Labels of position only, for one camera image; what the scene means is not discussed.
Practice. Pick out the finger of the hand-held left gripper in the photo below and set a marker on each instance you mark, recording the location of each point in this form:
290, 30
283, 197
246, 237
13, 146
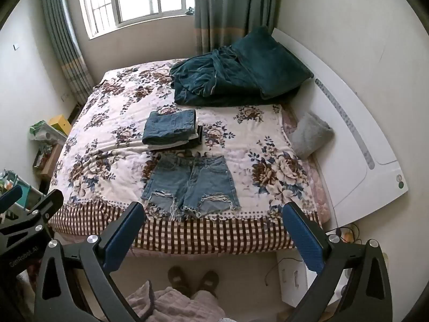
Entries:
47, 206
10, 196

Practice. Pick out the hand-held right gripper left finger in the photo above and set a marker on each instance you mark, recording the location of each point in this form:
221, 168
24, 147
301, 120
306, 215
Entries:
123, 236

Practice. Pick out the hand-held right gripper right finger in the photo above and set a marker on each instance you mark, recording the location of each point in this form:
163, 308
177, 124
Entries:
301, 238

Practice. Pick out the frayed blue denim shorts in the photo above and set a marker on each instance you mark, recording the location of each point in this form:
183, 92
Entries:
191, 184

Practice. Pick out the folded white pants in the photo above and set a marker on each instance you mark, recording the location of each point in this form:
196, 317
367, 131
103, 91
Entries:
174, 145

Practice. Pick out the folded blue denim pants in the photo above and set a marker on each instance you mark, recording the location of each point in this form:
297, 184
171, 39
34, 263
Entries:
167, 127

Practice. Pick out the folded dark pants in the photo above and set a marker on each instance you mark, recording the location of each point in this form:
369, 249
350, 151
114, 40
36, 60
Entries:
198, 137

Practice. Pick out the white box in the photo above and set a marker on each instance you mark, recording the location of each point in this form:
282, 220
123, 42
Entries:
291, 278

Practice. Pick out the wooden nightstand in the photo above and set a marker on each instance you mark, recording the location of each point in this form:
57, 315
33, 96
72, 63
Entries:
47, 161

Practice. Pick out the dark slipper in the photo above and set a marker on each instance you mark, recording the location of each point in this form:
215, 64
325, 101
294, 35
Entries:
207, 282
177, 280

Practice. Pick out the green and white bag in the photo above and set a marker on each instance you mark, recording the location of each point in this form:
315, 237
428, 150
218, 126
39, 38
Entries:
42, 130

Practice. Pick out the yellow box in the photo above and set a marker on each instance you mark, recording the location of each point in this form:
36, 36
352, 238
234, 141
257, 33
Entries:
59, 124

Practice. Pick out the grey fluffy cloth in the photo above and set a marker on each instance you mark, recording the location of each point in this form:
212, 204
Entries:
313, 134

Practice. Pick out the floral bedspread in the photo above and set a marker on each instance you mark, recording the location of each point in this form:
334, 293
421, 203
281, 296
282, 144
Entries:
110, 114

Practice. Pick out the white headboard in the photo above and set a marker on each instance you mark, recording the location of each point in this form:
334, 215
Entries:
355, 134

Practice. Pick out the grey-green curtain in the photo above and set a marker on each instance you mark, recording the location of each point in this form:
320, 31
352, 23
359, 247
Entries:
231, 10
65, 40

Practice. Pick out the dark green blanket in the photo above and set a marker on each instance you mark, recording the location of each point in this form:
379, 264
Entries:
207, 77

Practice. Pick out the dark green pillow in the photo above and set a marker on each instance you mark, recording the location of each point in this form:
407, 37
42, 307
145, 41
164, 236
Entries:
268, 60

